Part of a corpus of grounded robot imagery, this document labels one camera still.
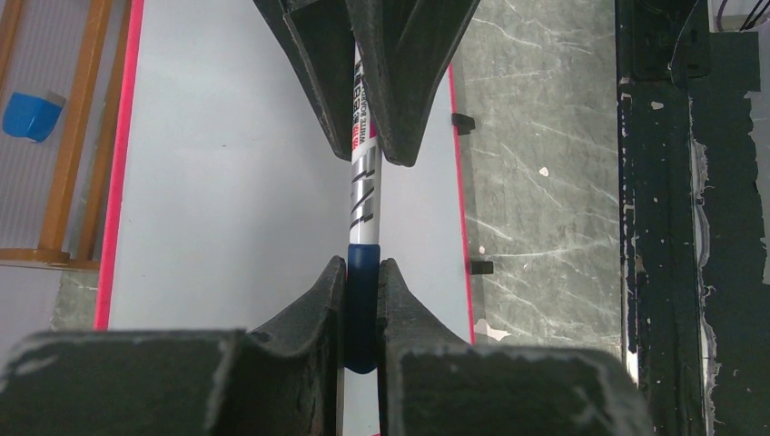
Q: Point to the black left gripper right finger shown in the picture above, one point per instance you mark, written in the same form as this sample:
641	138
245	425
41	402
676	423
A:
431	382

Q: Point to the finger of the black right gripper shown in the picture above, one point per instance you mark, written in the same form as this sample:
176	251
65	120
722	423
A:
406	47
317	39

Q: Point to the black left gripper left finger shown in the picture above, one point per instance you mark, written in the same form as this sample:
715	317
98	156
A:
282	378

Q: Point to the black whiteboard foot clip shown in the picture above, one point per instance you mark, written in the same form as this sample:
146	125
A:
481	267
464	124

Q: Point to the pink framed whiteboard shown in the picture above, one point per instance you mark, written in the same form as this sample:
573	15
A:
226	201

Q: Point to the blue eraser on shelf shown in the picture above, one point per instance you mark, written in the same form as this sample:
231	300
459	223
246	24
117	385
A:
32	116

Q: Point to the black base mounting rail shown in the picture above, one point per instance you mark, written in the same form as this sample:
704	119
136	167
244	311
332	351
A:
693	142

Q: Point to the white blue whiteboard marker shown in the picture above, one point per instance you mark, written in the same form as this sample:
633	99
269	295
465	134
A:
361	415

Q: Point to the orange wooden shelf rack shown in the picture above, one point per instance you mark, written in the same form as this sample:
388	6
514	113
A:
54	193

